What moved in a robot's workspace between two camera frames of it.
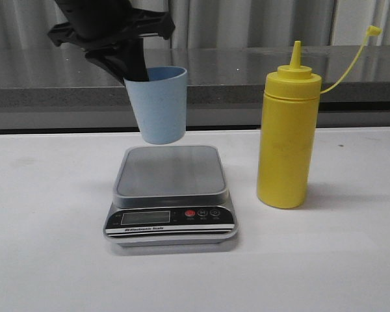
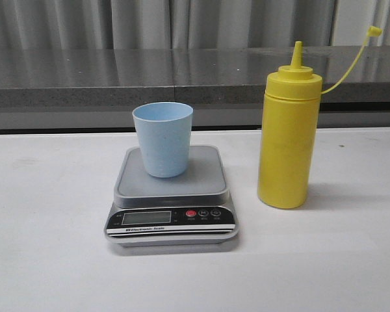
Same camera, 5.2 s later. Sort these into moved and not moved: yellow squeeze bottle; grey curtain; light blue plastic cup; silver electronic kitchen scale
Moved: light blue plastic cup
Not moved: grey curtain; silver electronic kitchen scale; yellow squeeze bottle
